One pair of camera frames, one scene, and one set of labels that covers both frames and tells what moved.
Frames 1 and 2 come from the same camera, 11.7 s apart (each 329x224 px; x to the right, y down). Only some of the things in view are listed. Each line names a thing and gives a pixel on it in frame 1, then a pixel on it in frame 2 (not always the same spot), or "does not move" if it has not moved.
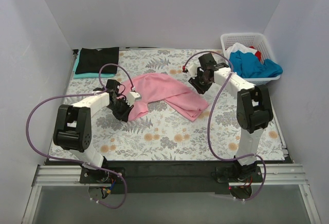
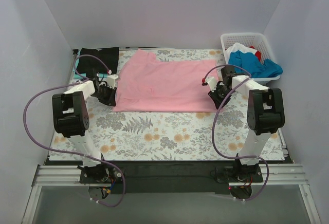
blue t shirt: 249,65 does not move
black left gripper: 122,109 -> 109,96
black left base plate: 101,176 does not move
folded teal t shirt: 79,76 does not move
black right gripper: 199,85 -> 217,96
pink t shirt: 179,94 does not move
